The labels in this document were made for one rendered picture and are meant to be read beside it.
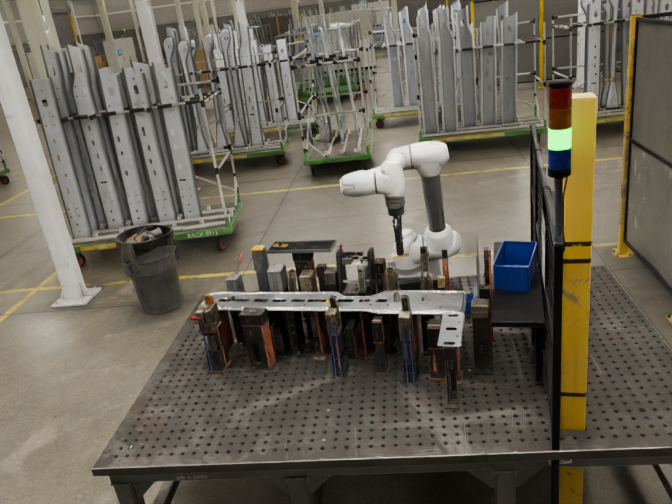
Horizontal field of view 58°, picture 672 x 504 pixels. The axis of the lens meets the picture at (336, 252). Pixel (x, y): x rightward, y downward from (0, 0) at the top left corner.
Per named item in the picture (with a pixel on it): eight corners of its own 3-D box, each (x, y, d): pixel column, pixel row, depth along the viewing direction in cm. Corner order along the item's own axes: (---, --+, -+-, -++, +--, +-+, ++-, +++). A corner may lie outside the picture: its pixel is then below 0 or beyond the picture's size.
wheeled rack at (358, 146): (372, 172, 897) (359, 47, 831) (305, 179, 908) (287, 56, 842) (374, 143, 1073) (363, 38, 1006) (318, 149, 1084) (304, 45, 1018)
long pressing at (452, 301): (193, 312, 316) (192, 310, 316) (211, 293, 336) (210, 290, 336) (464, 315, 279) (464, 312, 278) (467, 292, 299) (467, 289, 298)
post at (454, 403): (444, 408, 264) (440, 351, 253) (446, 393, 274) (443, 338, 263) (459, 409, 262) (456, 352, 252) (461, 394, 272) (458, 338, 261)
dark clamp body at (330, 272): (328, 338, 333) (318, 274, 318) (334, 326, 344) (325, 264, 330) (347, 338, 330) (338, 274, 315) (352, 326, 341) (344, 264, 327)
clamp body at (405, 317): (399, 384, 285) (392, 319, 272) (402, 370, 296) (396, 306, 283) (418, 385, 283) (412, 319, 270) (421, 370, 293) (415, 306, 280)
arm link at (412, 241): (395, 260, 376) (390, 227, 367) (425, 256, 373) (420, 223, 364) (395, 272, 362) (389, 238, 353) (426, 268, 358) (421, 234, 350)
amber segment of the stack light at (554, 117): (549, 131, 186) (549, 110, 184) (547, 126, 192) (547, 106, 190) (572, 129, 184) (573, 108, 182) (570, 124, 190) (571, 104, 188)
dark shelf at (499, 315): (491, 327, 264) (491, 321, 263) (493, 246, 344) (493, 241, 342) (545, 328, 258) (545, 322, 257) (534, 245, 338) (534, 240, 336)
